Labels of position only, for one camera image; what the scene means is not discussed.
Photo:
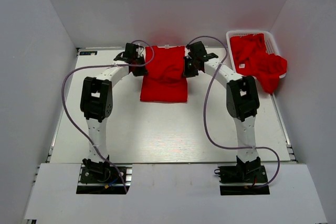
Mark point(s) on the red t shirt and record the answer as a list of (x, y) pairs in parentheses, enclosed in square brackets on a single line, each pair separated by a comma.
[(164, 81)]

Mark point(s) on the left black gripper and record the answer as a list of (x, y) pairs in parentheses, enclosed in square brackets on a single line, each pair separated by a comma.
[(141, 72)]

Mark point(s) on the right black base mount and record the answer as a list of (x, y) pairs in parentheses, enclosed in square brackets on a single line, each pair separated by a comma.
[(232, 184)]

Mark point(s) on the red shirts pile in basket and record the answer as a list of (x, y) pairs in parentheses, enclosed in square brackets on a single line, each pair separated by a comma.
[(251, 59)]

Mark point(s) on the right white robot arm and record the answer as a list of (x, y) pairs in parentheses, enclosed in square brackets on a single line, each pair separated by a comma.
[(242, 103)]

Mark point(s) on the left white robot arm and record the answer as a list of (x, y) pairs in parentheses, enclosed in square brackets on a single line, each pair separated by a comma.
[(97, 102)]

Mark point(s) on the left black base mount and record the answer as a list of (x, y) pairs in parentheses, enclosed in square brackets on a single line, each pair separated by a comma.
[(108, 183)]

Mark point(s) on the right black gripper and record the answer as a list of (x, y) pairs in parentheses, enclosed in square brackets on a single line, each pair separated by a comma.
[(187, 72)]

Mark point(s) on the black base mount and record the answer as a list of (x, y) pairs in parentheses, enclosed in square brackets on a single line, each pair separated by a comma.
[(232, 184), (108, 183)]

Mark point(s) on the blue table label sticker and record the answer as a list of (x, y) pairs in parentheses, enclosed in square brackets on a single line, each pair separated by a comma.
[(87, 53)]

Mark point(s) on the white plastic basket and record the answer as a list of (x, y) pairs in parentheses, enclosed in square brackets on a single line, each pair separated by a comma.
[(271, 46)]

